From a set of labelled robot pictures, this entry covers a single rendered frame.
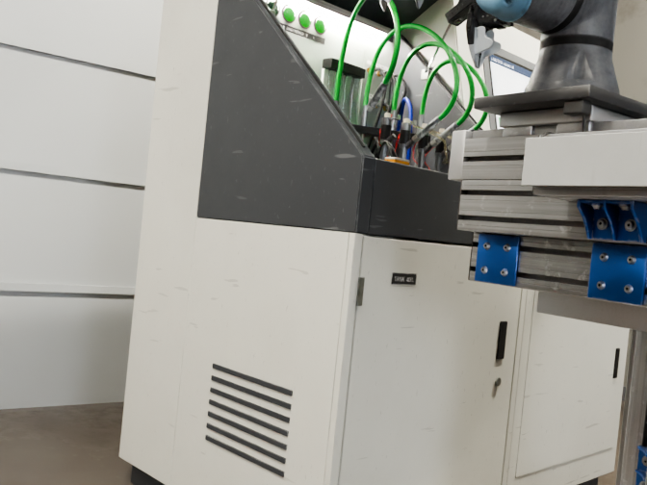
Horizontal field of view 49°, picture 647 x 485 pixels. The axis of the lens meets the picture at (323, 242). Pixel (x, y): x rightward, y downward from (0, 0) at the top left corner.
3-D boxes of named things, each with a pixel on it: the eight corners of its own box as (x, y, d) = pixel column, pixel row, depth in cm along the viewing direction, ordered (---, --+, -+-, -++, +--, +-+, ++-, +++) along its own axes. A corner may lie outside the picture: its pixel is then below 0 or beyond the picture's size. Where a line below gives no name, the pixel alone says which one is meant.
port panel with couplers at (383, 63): (362, 149, 219) (373, 48, 219) (354, 149, 222) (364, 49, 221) (390, 155, 228) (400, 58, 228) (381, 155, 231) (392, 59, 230)
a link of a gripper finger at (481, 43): (487, 63, 163) (491, 22, 163) (465, 64, 168) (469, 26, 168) (494, 65, 166) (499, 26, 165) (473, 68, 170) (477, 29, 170)
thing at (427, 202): (368, 234, 149) (375, 158, 149) (353, 233, 152) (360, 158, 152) (523, 250, 192) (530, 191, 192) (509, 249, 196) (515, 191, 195)
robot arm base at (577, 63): (636, 109, 118) (643, 48, 117) (582, 90, 109) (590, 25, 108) (558, 115, 130) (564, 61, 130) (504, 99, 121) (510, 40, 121)
